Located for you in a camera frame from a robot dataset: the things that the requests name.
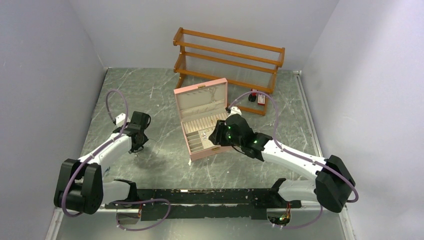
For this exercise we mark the pink jewelry box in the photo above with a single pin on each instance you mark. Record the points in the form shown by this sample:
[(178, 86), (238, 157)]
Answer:
[(200, 106)]

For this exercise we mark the wooden two-tier shelf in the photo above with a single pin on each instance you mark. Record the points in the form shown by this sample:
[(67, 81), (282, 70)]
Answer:
[(245, 64)]

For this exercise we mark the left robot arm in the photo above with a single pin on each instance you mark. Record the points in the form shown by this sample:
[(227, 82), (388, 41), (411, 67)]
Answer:
[(80, 186)]

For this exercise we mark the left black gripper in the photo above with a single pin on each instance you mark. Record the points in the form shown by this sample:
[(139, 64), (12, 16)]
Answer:
[(136, 147)]

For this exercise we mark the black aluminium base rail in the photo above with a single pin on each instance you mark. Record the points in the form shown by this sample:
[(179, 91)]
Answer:
[(252, 203)]

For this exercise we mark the small red white box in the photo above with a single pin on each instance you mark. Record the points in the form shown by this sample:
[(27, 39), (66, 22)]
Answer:
[(261, 99)]

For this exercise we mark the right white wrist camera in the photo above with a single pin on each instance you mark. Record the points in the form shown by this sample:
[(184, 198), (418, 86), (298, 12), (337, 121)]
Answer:
[(233, 110)]

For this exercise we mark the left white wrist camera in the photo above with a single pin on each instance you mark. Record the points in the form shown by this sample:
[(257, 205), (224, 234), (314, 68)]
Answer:
[(121, 119)]

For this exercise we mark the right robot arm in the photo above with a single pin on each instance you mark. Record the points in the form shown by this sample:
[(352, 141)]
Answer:
[(328, 181)]

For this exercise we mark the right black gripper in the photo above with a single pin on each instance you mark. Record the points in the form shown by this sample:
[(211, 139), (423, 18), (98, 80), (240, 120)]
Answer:
[(217, 137)]

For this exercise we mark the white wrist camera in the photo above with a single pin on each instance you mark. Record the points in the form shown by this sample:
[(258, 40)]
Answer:
[(233, 110), (121, 119)]

